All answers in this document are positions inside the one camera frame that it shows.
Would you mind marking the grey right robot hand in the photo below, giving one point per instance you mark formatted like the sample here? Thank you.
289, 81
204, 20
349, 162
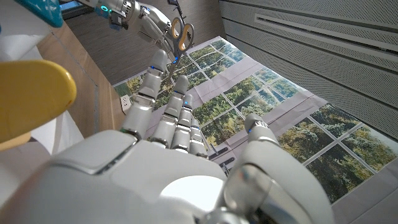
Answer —
140, 186

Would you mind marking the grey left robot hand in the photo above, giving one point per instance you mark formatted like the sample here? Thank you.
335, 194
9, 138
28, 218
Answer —
149, 20

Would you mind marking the teal orange toy plane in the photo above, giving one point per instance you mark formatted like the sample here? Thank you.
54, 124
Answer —
31, 96

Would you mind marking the printed forest window backdrop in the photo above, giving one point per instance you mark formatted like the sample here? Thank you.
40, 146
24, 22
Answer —
280, 102

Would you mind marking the white power strip box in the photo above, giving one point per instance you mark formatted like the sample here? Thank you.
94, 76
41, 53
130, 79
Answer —
126, 103

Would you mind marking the white receipt paper strip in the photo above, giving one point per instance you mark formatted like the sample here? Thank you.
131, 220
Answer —
15, 37

